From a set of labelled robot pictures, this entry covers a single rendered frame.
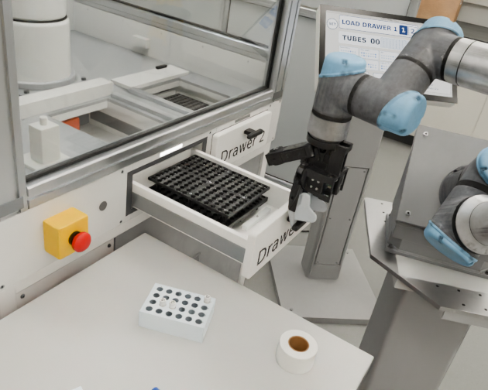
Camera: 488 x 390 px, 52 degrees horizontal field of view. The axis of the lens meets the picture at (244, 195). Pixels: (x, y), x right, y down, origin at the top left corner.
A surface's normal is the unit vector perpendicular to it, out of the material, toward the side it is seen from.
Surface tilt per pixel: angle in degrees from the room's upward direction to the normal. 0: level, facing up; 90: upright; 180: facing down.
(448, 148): 45
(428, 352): 90
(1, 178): 90
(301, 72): 90
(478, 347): 0
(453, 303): 0
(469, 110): 90
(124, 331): 0
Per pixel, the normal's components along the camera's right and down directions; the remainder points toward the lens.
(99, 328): 0.15, -0.85
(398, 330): -0.15, 0.48
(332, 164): -0.53, 0.36
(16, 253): 0.83, 0.38
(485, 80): -0.72, 0.50
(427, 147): -0.08, -0.28
